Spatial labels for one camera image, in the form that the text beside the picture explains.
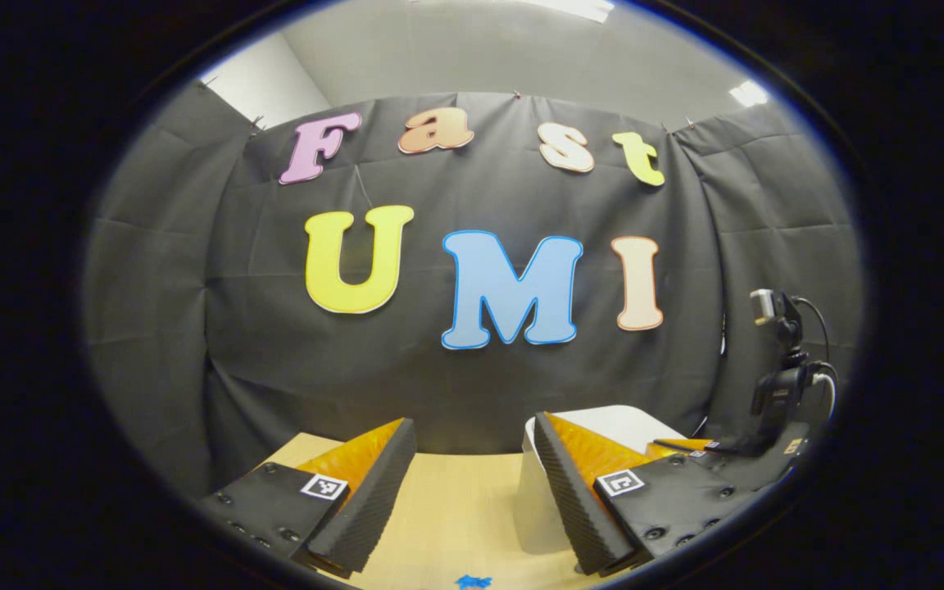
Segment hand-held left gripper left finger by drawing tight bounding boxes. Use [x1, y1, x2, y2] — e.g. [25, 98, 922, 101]
[197, 417, 418, 579]

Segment light wooden desktop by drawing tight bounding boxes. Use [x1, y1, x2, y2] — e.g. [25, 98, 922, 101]
[255, 432, 604, 590]

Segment white desktop garbage bin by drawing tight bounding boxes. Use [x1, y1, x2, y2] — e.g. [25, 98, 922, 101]
[517, 406, 688, 556]

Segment black backdrop cloth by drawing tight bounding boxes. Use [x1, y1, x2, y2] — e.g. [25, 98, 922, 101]
[83, 82, 865, 497]

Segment ceiling light panel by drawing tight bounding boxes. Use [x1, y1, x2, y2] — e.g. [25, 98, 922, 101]
[521, 0, 617, 23]
[729, 80, 770, 108]

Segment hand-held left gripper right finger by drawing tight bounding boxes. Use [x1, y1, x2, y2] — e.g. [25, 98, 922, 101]
[533, 411, 793, 577]

